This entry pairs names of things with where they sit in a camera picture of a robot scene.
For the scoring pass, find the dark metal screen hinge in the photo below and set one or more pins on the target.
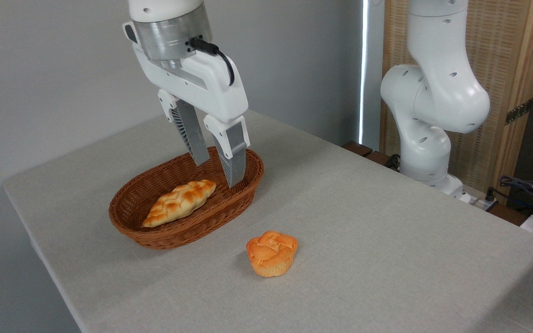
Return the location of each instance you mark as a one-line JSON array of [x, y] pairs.
[[518, 112]]

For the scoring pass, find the silver cylindrical wrist flange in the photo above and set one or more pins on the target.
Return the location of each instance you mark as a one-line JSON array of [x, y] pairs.
[[164, 37]]

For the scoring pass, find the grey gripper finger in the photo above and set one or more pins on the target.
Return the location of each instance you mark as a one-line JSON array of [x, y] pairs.
[[235, 152], [192, 134]]

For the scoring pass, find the round orange bread bun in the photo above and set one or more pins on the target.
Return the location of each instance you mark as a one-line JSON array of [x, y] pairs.
[[271, 254]]

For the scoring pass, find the brown oval wicker basket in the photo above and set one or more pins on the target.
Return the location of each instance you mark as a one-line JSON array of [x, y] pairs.
[[178, 233]]

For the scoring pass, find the grey tablecloth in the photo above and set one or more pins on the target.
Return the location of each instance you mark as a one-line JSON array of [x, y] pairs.
[[387, 254]]

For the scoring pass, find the long braided bread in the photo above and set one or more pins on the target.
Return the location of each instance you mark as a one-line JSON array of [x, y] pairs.
[[178, 203]]

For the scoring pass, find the dark brown wooden block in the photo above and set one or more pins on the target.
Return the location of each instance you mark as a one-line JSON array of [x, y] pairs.
[[356, 148], [380, 158]]

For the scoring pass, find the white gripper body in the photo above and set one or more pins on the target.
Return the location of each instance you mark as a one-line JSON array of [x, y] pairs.
[[211, 88]]

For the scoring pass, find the white power strip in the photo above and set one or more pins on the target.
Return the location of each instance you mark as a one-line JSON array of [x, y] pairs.
[[477, 201]]

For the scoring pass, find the wooden rattan folding screen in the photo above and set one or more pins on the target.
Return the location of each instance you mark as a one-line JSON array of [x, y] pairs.
[[502, 55]]

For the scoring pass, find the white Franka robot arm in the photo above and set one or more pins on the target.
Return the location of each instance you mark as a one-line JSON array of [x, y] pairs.
[[437, 92]]

